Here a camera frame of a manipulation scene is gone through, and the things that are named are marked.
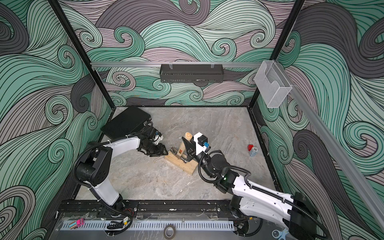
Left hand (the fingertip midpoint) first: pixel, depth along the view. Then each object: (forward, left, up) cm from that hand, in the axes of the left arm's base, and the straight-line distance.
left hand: (164, 152), depth 91 cm
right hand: (-8, -13, +28) cm, 32 cm away
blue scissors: (-40, -57, -1) cm, 70 cm away
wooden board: (-10, -16, +1) cm, 18 cm away
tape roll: (-40, -9, -1) cm, 41 cm away
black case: (+26, +32, -3) cm, 42 cm away
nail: (-3, +4, -2) cm, 5 cm away
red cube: (+5, -55, -1) cm, 55 cm away
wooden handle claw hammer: (-7, -12, +16) cm, 21 cm away
